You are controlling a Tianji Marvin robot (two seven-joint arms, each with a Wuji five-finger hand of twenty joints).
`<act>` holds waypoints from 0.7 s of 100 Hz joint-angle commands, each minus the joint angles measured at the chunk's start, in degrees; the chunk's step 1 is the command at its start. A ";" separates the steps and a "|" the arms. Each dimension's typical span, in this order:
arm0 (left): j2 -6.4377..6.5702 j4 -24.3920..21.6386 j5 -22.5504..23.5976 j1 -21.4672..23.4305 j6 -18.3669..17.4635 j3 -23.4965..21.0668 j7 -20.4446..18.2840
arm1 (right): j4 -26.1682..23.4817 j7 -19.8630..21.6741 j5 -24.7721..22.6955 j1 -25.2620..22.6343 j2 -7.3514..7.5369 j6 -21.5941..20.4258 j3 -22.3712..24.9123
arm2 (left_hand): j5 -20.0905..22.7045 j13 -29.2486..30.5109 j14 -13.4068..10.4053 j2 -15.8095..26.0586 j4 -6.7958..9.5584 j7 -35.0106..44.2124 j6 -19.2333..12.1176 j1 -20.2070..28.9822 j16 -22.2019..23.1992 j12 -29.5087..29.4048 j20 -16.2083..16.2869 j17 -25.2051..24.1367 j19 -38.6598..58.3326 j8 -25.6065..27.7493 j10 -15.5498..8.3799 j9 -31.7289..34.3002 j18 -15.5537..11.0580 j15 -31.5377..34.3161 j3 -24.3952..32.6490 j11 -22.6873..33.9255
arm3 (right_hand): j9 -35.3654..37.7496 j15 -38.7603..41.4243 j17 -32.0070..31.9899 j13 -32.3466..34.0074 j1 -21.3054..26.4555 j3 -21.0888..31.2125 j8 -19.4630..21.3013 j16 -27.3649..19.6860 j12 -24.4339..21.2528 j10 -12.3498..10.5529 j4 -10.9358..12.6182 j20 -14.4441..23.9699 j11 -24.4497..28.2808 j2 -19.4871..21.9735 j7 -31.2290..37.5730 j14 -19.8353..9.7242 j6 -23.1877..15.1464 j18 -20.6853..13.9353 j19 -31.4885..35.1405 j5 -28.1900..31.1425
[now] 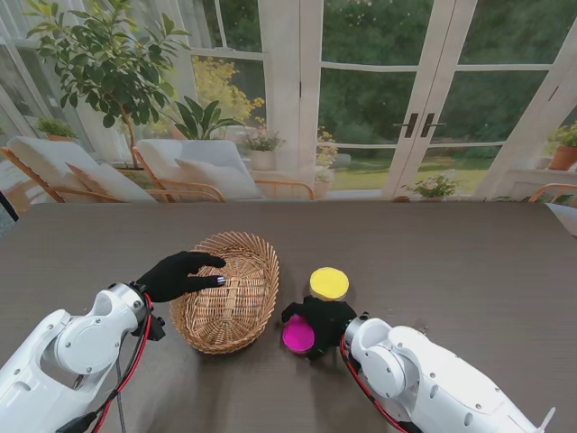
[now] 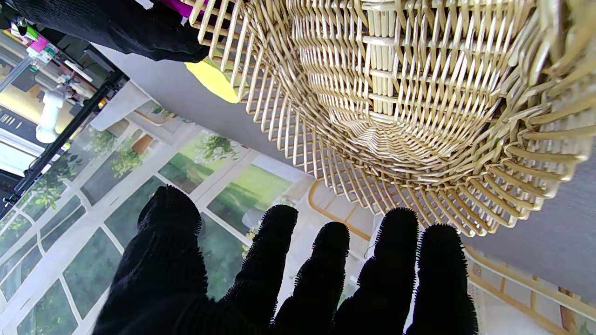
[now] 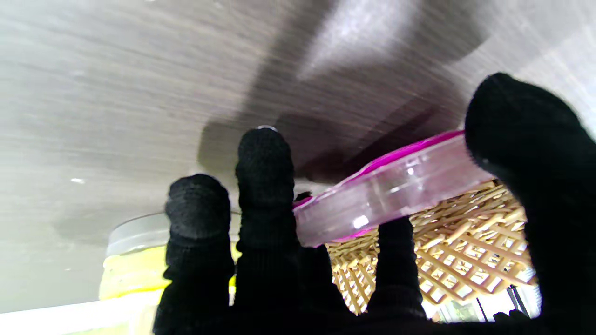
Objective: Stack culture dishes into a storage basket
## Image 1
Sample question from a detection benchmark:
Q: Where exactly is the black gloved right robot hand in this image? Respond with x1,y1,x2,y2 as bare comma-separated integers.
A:
279,295,360,362

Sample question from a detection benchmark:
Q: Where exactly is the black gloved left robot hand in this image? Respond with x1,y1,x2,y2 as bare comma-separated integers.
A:
136,251,227,303

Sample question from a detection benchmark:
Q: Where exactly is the magenta culture dish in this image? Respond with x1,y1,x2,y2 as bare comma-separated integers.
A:
281,314,316,355

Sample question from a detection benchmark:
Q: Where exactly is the oval wicker basket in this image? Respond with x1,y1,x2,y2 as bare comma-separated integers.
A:
169,231,280,355

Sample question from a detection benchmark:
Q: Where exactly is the black backdrop stand pole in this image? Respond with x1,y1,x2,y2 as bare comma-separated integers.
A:
0,189,22,222

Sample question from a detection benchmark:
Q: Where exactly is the printed garden room backdrop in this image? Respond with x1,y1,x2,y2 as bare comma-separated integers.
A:
0,0,577,204

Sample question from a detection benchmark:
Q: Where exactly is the white sheet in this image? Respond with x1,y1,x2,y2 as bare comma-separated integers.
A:
544,202,577,238

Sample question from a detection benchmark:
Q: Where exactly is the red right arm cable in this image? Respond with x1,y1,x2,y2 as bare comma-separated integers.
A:
340,336,407,432

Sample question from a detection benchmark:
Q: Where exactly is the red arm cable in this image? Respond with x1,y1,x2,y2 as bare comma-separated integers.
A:
340,336,407,432
58,292,154,433

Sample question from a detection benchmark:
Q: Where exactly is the red left arm cable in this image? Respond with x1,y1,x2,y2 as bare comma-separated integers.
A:
58,292,154,433

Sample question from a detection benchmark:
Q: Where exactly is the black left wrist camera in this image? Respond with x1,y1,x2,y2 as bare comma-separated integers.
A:
147,314,167,342

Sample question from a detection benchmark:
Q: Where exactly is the grey left arm cable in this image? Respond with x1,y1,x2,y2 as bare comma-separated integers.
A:
114,360,130,433

